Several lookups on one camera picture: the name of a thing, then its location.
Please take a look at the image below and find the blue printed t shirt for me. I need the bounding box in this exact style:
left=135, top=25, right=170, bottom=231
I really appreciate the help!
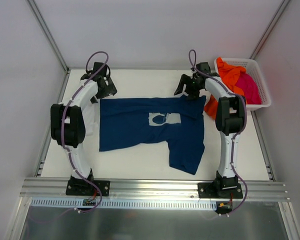
left=99, top=95, right=206, bottom=175

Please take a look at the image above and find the orange t shirt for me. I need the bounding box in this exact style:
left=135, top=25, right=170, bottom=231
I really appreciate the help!
left=204, top=57, right=246, bottom=120

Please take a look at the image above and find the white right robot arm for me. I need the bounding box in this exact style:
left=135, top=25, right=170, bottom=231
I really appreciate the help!
left=174, top=62, right=247, bottom=199

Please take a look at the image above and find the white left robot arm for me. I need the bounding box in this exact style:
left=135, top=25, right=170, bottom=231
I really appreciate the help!
left=50, top=62, right=117, bottom=197

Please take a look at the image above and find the folded white t shirt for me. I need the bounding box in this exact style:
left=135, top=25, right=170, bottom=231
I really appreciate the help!
left=57, top=99, right=101, bottom=137

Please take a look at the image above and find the pink t shirt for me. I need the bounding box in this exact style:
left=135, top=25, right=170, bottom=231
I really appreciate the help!
left=235, top=73, right=262, bottom=105

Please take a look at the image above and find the white plastic basket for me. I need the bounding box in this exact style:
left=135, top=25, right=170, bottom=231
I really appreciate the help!
left=214, top=57, right=272, bottom=111

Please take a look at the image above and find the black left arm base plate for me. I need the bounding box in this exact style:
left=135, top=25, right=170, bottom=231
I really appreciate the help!
left=65, top=178, right=111, bottom=197

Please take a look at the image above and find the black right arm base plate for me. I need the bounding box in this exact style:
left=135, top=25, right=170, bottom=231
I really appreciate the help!
left=197, top=182, right=244, bottom=199

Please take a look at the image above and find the aluminium mounting rail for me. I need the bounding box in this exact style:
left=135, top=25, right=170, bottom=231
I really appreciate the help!
left=19, top=177, right=291, bottom=202

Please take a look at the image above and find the white slotted cable duct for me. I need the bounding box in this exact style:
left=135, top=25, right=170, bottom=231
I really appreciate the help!
left=30, top=197, right=217, bottom=211

